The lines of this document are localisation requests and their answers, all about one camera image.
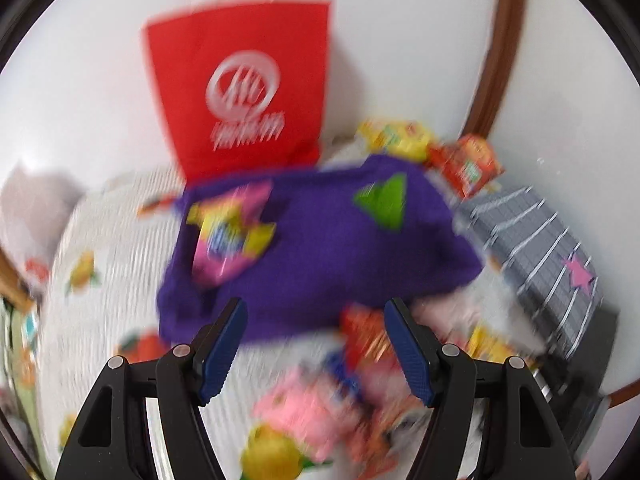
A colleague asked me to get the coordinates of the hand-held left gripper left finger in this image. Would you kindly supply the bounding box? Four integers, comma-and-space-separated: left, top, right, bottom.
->
54, 297, 248, 480

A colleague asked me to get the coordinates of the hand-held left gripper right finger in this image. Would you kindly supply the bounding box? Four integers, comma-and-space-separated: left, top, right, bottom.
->
384, 297, 583, 480

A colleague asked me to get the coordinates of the red snack packet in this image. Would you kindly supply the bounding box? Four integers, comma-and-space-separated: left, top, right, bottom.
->
340, 305, 401, 376

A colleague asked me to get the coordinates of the pink panda snack packet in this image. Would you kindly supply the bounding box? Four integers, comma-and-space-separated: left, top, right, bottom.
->
252, 365, 371, 466

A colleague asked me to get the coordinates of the blue snack packet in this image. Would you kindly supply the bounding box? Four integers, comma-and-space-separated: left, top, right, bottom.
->
322, 350, 371, 406

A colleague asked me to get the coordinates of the pink yellow snack packet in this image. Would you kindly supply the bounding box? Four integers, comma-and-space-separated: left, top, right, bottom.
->
186, 181, 277, 288

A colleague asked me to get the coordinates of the fruit-print bed sheet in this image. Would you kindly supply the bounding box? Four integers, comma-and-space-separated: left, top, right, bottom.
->
40, 135, 551, 480

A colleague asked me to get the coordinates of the purple towel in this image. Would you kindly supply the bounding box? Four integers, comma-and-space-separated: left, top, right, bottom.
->
156, 154, 485, 343

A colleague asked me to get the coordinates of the green snack packet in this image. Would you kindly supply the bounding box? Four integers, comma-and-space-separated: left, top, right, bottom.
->
352, 172, 408, 233

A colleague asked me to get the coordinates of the grey checked quilt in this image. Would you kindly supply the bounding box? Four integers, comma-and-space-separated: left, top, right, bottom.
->
452, 185, 613, 461

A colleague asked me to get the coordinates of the orange chips bag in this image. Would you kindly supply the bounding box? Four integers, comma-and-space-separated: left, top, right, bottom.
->
427, 134, 503, 198

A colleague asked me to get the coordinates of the yellow chips bag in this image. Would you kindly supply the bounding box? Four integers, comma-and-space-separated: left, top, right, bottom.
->
357, 119, 441, 163

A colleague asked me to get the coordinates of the wooden nightstand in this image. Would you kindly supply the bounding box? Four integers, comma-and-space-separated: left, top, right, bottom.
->
0, 250, 36, 311

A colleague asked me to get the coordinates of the grey paper sheet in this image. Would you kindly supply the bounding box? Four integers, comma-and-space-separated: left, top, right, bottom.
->
0, 160, 86, 281

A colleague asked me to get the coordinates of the red paper bag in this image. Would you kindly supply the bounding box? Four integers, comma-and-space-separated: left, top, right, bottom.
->
141, 0, 335, 186

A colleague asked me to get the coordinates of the wooden bed frame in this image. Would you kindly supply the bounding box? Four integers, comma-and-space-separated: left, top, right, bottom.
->
462, 0, 530, 137

